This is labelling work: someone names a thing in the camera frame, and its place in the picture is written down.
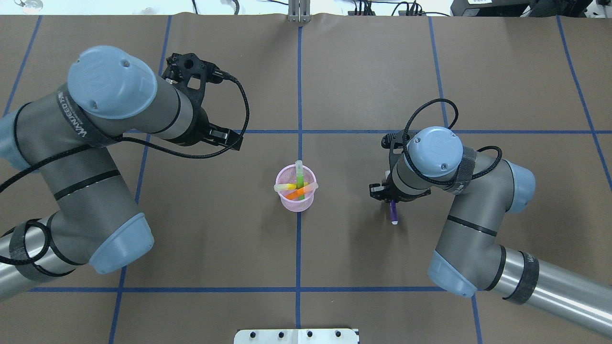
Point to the green marker pen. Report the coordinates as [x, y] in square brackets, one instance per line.
[299, 169]

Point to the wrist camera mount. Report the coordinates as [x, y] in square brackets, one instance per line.
[189, 74]
[394, 143]

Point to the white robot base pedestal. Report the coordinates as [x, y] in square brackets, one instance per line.
[298, 336]

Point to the orange marker pen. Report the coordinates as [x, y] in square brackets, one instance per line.
[296, 194]

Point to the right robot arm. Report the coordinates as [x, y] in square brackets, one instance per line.
[467, 258]

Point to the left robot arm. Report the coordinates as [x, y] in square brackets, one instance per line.
[65, 137]

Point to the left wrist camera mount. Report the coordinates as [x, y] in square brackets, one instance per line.
[189, 74]

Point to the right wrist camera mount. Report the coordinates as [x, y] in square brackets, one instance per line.
[394, 143]

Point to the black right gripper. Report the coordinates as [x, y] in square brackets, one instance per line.
[388, 192]

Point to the yellow marker pen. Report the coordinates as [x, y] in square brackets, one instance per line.
[280, 187]

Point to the purple marker pen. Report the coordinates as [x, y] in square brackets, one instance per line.
[393, 213]

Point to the aluminium frame post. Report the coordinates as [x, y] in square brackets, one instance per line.
[299, 11]

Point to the black box with label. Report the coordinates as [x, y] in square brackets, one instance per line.
[488, 8]

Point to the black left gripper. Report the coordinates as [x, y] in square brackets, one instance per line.
[200, 125]

